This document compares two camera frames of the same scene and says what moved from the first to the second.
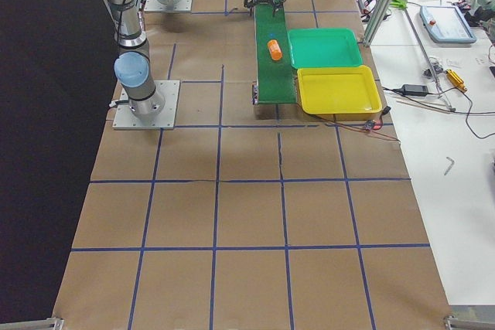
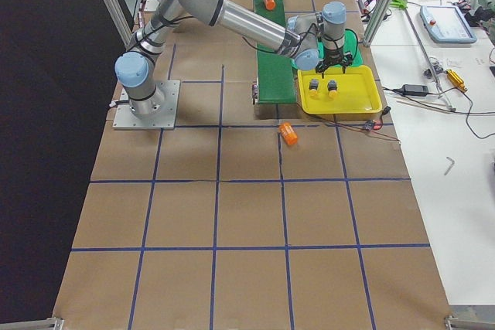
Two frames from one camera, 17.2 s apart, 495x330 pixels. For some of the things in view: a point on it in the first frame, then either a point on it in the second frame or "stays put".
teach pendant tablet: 446,25 stays put
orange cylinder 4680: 274,50 -> 288,133
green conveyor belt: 275,79 stays put
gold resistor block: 456,80 stays put
